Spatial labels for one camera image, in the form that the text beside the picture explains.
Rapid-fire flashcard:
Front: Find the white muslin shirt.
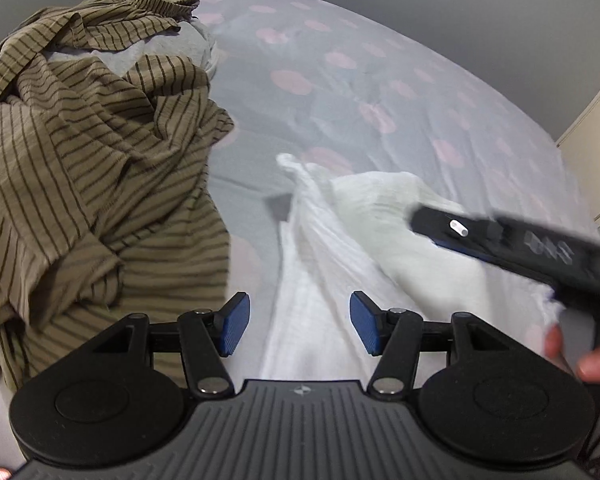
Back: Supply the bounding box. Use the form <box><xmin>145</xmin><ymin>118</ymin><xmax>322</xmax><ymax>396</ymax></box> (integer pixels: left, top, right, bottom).
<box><xmin>262</xmin><ymin>154</ymin><xmax>560</xmax><ymax>382</ymax></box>

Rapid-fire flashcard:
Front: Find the person's right hand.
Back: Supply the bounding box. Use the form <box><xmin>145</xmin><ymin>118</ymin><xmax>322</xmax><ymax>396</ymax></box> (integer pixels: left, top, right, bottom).
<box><xmin>544</xmin><ymin>325</ymin><xmax>600</xmax><ymax>384</ymax></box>

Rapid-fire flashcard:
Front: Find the cream door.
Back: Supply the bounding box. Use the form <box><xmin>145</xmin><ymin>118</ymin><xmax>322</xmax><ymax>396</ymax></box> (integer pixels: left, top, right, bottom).
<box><xmin>555</xmin><ymin>64</ymin><xmax>600</xmax><ymax>241</ymax></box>

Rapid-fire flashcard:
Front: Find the olive striped garment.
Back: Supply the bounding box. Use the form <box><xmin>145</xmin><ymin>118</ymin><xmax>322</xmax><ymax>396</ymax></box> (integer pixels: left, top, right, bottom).
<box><xmin>0</xmin><ymin>0</ymin><xmax>234</xmax><ymax>390</ymax></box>

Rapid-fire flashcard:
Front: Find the polka dot bed sheet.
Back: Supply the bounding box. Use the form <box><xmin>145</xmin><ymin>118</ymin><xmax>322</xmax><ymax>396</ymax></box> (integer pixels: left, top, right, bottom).
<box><xmin>0</xmin><ymin>0</ymin><xmax>600</xmax><ymax>470</ymax></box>

